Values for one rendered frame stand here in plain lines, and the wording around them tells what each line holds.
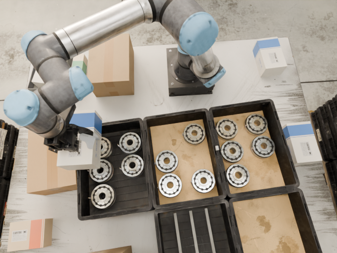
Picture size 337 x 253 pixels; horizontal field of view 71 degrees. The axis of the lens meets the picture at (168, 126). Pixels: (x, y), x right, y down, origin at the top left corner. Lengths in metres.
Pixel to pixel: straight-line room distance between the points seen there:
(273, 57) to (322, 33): 1.45
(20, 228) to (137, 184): 0.57
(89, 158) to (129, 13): 0.47
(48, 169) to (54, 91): 0.66
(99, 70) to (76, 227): 0.79
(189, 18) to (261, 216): 0.84
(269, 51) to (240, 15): 1.30
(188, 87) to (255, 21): 1.60
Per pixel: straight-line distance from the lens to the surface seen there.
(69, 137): 0.77
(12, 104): 0.62
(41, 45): 0.69
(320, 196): 1.41
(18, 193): 1.46
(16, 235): 1.36
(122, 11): 0.74
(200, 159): 1.12
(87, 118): 0.90
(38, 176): 1.24
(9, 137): 2.12
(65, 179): 1.18
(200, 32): 0.70
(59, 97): 0.61
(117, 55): 1.35
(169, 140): 1.14
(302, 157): 1.31
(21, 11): 3.20
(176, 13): 0.73
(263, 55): 1.48
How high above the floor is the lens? 1.92
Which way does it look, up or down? 70 degrees down
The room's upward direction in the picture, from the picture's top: 5 degrees counter-clockwise
